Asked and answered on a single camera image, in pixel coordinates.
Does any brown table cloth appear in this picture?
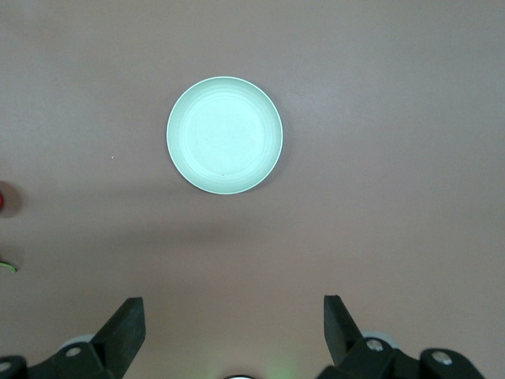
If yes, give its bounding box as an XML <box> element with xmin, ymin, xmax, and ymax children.
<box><xmin>0</xmin><ymin>0</ymin><xmax>505</xmax><ymax>379</ymax></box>

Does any pale green round plate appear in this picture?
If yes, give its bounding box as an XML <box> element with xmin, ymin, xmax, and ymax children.
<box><xmin>166</xmin><ymin>76</ymin><xmax>285</xmax><ymax>195</ymax></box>

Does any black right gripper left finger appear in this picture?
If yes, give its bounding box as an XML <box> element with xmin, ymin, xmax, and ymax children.
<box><xmin>0</xmin><ymin>297</ymin><xmax>147</xmax><ymax>379</ymax></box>

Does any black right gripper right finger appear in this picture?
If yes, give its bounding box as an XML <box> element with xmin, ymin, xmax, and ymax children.
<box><xmin>317</xmin><ymin>294</ymin><xmax>484</xmax><ymax>379</ymax></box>

